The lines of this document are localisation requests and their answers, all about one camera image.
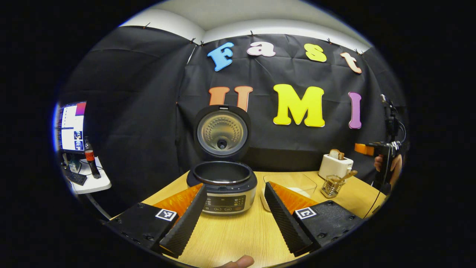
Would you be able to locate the black backdrop cloth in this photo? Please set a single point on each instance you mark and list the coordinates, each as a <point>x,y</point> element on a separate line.
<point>148,111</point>

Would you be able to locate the wooden spoon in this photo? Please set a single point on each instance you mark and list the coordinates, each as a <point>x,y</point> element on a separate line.
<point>349,174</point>

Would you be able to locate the dark bottle with red label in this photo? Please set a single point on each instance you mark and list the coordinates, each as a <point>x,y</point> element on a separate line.
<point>91,156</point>

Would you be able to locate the white rice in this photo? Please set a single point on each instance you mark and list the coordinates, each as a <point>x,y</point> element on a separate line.
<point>263,201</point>

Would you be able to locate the pale bread slice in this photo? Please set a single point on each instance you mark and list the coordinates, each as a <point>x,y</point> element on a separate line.
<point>334,154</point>

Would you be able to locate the black keyboard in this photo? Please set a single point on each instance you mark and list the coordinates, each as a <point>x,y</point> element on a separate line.
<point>76,178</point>

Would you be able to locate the white toaster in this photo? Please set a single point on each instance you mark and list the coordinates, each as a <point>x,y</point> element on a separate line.
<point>334,165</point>

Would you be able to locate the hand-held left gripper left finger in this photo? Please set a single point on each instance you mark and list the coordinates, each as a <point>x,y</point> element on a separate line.
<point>187,227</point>

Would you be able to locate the computer monitor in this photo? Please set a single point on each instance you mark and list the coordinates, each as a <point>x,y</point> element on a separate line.
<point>70,126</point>

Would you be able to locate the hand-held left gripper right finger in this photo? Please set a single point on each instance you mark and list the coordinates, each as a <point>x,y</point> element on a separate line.
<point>284,227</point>

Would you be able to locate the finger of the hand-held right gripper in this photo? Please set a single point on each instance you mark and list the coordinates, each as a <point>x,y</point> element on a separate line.
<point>364,149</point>

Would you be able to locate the white side table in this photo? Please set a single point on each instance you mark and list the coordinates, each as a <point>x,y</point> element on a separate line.
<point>98,184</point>

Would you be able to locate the grey black rice cooker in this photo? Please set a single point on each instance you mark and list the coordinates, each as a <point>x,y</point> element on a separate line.
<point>238,190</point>

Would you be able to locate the clear plastic container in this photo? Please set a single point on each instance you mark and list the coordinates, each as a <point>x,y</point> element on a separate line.
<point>297,182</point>

